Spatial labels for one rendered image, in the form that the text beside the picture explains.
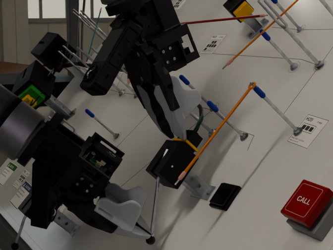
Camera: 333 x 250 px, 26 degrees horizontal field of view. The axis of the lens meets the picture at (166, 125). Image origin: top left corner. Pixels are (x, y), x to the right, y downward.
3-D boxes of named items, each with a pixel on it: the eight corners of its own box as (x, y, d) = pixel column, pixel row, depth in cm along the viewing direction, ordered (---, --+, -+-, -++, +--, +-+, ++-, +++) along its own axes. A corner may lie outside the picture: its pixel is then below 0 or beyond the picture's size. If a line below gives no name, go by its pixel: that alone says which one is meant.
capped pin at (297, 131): (293, 137, 100) (244, 88, 95) (295, 129, 101) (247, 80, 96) (301, 134, 99) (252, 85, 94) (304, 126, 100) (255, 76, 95)
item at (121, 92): (121, 96, 155) (73, 53, 149) (117, 96, 156) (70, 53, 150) (126, 90, 155) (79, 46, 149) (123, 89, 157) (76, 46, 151)
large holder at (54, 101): (84, 79, 179) (41, 41, 173) (76, 119, 165) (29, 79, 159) (66, 94, 182) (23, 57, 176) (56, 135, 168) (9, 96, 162)
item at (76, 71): (80, 66, 189) (38, 30, 183) (101, 73, 174) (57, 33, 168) (63, 86, 188) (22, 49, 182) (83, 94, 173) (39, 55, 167)
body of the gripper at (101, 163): (113, 183, 95) (38, 129, 94) (81, 222, 99) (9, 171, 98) (129, 155, 102) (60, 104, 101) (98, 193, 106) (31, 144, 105)
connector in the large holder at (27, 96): (45, 95, 161) (31, 84, 160) (43, 102, 159) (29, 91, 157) (28, 109, 164) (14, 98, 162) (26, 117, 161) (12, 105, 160)
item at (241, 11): (251, 8, 125) (244, 0, 124) (254, 10, 124) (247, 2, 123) (240, 20, 126) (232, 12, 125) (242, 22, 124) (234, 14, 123)
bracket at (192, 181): (191, 196, 109) (168, 176, 107) (199, 183, 109) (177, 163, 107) (207, 200, 105) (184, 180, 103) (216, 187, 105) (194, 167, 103)
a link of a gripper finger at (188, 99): (219, 123, 102) (191, 64, 101) (187, 143, 100) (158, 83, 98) (208, 124, 105) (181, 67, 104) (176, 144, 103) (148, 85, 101)
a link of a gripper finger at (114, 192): (168, 216, 100) (115, 176, 99) (145, 241, 103) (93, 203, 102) (173, 204, 103) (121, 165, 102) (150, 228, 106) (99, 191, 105)
